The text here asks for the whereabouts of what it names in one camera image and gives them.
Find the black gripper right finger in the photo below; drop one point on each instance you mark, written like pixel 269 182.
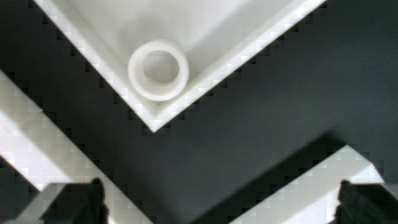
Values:
pixel 369 204

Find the white square table top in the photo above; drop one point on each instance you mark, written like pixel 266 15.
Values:
pixel 219 30

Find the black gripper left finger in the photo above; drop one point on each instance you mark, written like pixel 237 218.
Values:
pixel 68 204

